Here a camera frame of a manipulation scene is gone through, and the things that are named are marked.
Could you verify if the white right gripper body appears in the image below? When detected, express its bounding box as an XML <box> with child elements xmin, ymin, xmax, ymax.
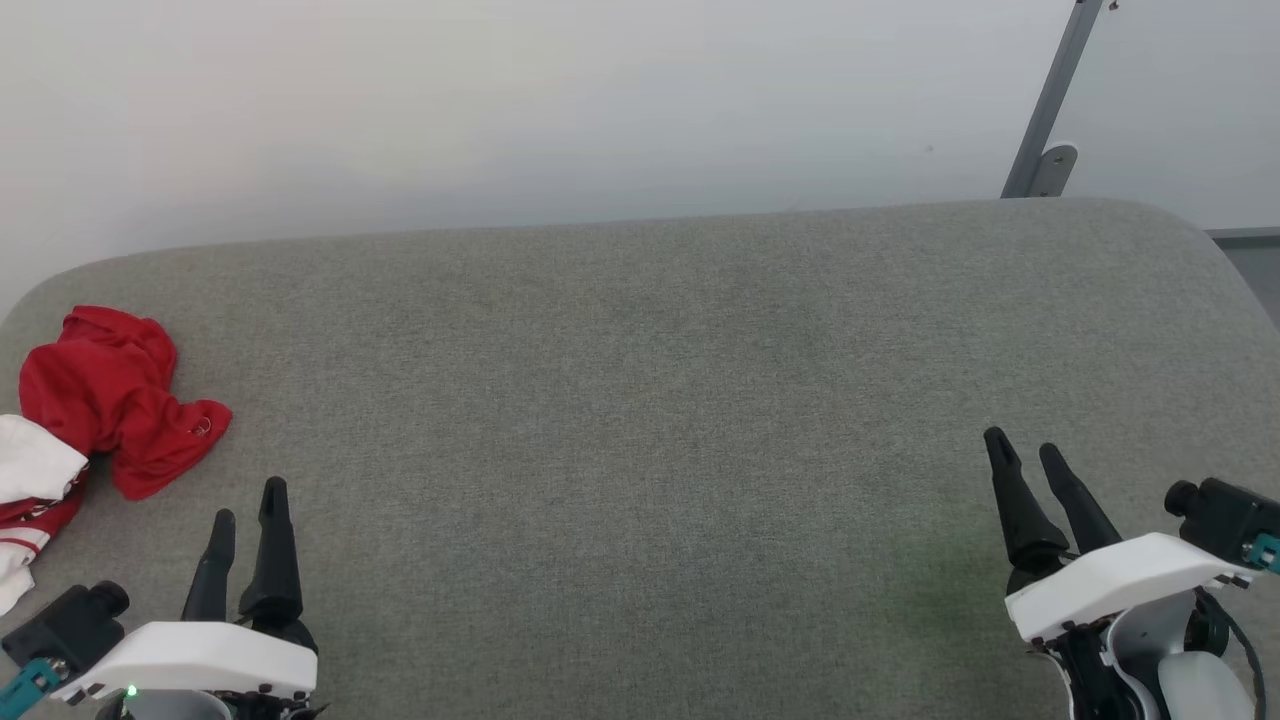
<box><xmin>1005</xmin><ymin>533</ymin><xmax>1261</xmax><ymax>720</ymax></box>

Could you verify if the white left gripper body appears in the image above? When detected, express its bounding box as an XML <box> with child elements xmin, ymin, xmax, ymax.
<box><xmin>50</xmin><ymin>596</ymin><xmax>327</xmax><ymax>720</ymax></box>

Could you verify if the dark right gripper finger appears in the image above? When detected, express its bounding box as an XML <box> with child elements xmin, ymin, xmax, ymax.
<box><xmin>983</xmin><ymin>427</ymin><xmax>1071</xmax><ymax>573</ymax></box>
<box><xmin>1038</xmin><ymin>443</ymin><xmax>1123</xmax><ymax>556</ymax></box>

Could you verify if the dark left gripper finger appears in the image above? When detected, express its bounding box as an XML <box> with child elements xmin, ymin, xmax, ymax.
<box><xmin>238</xmin><ymin>477</ymin><xmax>304</xmax><ymax>626</ymax></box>
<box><xmin>182</xmin><ymin>508</ymin><xmax>237</xmax><ymax>623</ymax></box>

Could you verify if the red shirt with white sleeves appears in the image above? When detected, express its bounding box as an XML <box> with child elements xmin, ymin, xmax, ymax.
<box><xmin>0</xmin><ymin>305</ymin><xmax>233</xmax><ymax>616</ymax></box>

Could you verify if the grey fabric sofa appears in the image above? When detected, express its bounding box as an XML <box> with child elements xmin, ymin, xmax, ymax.
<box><xmin>0</xmin><ymin>197</ymin><xmax>1280</xmax><ymax>720</ymax></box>

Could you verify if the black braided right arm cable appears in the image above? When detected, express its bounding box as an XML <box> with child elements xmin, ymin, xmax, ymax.
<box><xmin>1195</xmin><ymin>590</ymin><xmax>1269</xmax><ymax>720</ymax></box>

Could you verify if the teal left camera connector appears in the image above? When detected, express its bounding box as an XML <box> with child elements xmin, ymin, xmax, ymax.
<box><xmin>0</xmin><ymin>658</ymin><xmax>61</xmax><ymax>717</ymax></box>

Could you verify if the grey metal bracket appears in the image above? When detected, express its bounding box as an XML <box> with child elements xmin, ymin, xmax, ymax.
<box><xmin>1025</xmin><ymin>143</ymin><xmax>1079</xmax><ymax>199</ymax></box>

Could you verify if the grey metal post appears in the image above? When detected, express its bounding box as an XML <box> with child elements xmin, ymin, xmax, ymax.
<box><xmin>1001</xmin><ymin>0</ymin><xmax>1106</xmax><ymax>199</ymax></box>

